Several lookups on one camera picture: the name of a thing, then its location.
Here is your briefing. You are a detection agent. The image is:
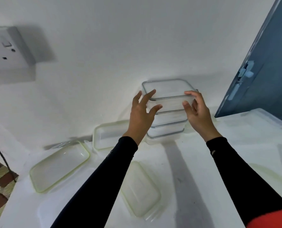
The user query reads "person's right hand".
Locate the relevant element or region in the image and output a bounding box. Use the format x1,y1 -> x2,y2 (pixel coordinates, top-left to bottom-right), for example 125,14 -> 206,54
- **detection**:
182,90 -> 222,143

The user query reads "person's left hand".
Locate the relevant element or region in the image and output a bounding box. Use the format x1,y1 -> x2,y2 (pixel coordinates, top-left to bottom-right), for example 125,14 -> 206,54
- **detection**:
123,89 -> 163,146

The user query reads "medium grey-rimmed clear lid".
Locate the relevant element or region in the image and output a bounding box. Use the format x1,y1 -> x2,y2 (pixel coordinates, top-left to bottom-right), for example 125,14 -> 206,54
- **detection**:
150,120 -> 188,129
146,129 -> 185,139

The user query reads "small green-rimmed clear lid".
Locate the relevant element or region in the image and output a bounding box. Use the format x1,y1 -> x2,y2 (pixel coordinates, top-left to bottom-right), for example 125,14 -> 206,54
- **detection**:
120,161 -> 162,218

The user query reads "large green-rimmed clear lid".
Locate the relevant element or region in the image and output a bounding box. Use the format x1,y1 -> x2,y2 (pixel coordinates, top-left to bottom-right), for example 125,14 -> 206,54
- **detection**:
29,141 -> 91,194

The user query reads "person's right forearm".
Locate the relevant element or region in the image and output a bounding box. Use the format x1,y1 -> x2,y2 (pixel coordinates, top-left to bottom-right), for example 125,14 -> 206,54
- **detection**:
206,137 -> 282,227

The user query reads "person's left forearm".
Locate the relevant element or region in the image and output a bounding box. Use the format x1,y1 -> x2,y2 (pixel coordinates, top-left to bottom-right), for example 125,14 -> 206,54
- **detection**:
50,136 -> 138,228

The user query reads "light blue door latch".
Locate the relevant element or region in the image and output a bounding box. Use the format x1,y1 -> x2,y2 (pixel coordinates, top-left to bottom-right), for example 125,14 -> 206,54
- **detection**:
237,60 -> 255,79

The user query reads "blue-grey door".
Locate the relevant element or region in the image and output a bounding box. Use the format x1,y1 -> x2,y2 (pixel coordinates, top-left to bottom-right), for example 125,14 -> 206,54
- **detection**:
214,0 -> 282,135

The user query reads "white table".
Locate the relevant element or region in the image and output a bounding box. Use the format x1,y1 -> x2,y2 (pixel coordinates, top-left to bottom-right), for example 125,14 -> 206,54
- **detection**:
0,109 -> 282,228

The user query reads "red garment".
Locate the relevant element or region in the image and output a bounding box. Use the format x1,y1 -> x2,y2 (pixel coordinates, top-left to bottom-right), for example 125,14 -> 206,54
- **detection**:
246,207 -> 282,228

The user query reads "black wall cable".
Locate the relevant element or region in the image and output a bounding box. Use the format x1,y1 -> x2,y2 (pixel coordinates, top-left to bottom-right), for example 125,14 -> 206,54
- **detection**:
0,135 -> 19,181

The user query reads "white double wall socket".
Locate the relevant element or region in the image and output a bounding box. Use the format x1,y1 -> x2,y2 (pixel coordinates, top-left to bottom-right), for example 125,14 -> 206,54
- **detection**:
0,26 -> 36,72

